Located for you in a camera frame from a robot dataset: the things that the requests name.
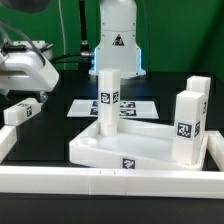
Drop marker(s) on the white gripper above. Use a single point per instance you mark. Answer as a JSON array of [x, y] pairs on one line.
[[23, 68]]

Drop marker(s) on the white desk top tray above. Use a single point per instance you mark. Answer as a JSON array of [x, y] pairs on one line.
[[137, 145]]

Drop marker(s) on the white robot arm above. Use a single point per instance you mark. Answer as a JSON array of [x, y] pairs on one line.
[[117, 47]]

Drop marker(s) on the white U-shaped fence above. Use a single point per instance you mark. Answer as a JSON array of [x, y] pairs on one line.
[[92, 181]]

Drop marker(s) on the white marker base plate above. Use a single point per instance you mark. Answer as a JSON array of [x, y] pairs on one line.
[[128, 109]]

